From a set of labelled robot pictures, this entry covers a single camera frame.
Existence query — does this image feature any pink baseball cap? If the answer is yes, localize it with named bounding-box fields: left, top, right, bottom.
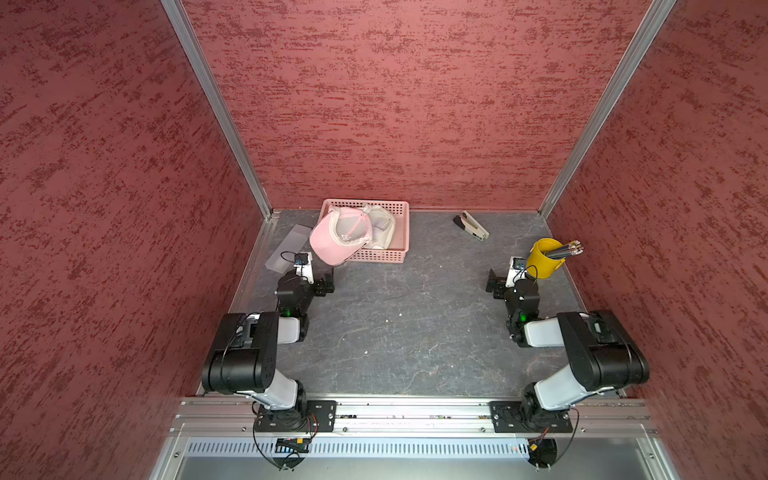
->
left=309, top=206, right=373, bottom=266

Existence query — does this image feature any cream baseball cap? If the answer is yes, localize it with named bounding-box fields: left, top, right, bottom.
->
left=361, top=204, right=396, bottom=250

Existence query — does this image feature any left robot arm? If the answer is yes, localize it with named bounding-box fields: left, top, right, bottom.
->
left=201, top=272, right=337, bottom=435

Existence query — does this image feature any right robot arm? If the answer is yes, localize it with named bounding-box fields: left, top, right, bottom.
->
left=485, top=271, right=650, bottom=435

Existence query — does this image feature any yellow pencil cup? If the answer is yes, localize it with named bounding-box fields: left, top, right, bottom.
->
left=525, top=238, right=566, bottom=280

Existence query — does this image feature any clear plastic box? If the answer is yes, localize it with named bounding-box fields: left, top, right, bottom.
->
left=265, top=225, right=311, bottom=274

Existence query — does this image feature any pink perforated plastic basket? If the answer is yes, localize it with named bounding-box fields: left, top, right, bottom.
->
left=317, top=199, right=410, bottom=263

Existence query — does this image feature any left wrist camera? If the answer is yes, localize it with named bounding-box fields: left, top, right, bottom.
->
left=294, top=252, right=314, bottom=284

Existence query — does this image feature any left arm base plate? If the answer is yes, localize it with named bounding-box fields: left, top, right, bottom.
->
left=253, top=400, right=338, bottom=435

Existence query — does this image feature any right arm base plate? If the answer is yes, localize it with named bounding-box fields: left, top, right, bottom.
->
left=488, top=401, right=573, bottom=434

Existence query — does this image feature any aluminium front rail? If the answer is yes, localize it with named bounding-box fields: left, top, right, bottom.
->
left=170, top=395, right=659, bottom=439

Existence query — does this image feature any right corner aluminium post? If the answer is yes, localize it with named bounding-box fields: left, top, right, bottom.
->
left=538, top=0, right=676, bottom=220

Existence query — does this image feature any corner aluminium post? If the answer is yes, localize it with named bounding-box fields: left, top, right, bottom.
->
left=538, top=0, right=676, bottom=220
left=161, top=0, right=273, bottom=220

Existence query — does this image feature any left corner aluminium post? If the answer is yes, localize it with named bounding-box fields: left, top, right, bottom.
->
left=161, top=0, right=273, bottom=220

